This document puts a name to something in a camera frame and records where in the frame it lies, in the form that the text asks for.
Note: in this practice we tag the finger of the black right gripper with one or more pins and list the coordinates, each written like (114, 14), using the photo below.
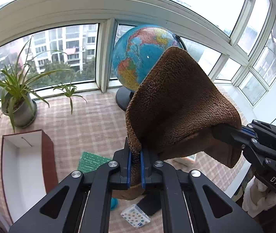
(238, 138)

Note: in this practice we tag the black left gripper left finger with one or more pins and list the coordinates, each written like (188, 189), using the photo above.
(81, 202)

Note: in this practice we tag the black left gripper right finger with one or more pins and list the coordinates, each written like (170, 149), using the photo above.
(191, 202)

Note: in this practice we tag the teal silicone funnel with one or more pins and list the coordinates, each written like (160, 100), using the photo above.
(114, 204)

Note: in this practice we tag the green scouring pad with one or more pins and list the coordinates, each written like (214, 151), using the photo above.
(91, 162)

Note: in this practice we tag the patterned tissue pack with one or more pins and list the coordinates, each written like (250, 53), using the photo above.
(135, 216)

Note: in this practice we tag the brown fuzzy cloth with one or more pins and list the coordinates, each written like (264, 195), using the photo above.
(172, 113)

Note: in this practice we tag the right hand white glove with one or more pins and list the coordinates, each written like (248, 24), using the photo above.
(257, 198)

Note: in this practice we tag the maroon cardboard box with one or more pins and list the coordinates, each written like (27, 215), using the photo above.
(28, 170)

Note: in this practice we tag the checkered tablecloth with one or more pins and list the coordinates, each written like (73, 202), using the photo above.
(98, 127)

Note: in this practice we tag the potted spider plant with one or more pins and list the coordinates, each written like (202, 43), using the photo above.
(17, 82)

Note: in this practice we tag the blue world globe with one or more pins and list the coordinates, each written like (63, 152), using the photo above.
(134, 55)

